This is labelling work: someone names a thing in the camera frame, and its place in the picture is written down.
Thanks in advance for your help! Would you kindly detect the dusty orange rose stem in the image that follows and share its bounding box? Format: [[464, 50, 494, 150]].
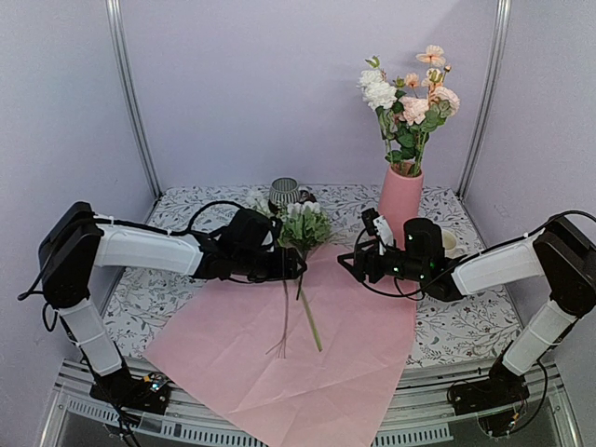
[[266, 279, 290, 359]]

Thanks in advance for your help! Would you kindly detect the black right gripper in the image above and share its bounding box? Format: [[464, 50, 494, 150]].
[[338, 237, 428, 284]]

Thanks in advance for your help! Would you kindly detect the left aluminium frame post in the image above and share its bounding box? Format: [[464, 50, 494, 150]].
[[105, 0, 163, 200]]

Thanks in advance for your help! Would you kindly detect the striped ceramic cup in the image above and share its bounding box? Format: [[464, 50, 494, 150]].
[[269, 177, 301, 208]]

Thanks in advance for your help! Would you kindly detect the dark red saucer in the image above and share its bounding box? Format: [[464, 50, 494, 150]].
[[299, 188, 318, 204]]

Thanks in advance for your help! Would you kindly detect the white coffee mug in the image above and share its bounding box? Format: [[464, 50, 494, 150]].
[[441, 229, 467, 259]]

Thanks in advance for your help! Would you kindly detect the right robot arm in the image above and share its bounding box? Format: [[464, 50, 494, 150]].
[[337, 209, 595, 414]]

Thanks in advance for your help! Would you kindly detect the pink rose flower stem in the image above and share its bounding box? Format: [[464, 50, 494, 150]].
[[376, 97, 428, 178]]

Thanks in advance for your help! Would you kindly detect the green leafy white stem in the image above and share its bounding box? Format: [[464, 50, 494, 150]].
[[277, 201, 334, 302]]

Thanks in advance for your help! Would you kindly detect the aluminium frame post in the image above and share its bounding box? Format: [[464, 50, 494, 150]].
[[105, 0, 163, 200], [456, 0, 512, 202]]

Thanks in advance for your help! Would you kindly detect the aluminium front rail base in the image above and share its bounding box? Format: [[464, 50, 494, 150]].
[[40, 359, 584, 446]]

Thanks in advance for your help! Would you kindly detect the peach rose flower stem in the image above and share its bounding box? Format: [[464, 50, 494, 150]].
[[398, 86, 462, 178]]

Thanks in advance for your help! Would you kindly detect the white peony flower stem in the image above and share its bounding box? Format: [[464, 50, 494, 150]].
[[357, 55, 398, 164]]

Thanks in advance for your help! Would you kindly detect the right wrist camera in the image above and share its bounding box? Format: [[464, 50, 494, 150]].
[[361, 208, 395, 255]]

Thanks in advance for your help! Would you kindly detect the pink wrapping paper sheet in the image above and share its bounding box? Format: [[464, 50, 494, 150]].
[[142, 241, 418, 447]]

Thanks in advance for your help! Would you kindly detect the peach blossom flower stem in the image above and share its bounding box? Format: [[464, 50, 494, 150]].
[[402, 44, 454, 178]]

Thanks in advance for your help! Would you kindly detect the tall pink vase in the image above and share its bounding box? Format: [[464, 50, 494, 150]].
[[378, 167, 424, 258]]

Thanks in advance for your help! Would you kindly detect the floral patterned tablecloth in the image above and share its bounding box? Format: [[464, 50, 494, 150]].
[[101, 184, 521, 369]]

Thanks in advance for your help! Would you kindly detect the right aluminium frame post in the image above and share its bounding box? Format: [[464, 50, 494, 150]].
[[456, 0, 512, 202]]

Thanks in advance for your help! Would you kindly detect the white blossom flower stem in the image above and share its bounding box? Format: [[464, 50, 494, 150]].
[[246, 185, 323, 353]]

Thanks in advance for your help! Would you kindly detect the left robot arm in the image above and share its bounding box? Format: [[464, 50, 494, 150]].
[[29, 202, 306, 410]]

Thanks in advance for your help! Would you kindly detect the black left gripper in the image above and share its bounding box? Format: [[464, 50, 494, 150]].
[[234, 247, 308, 283]]

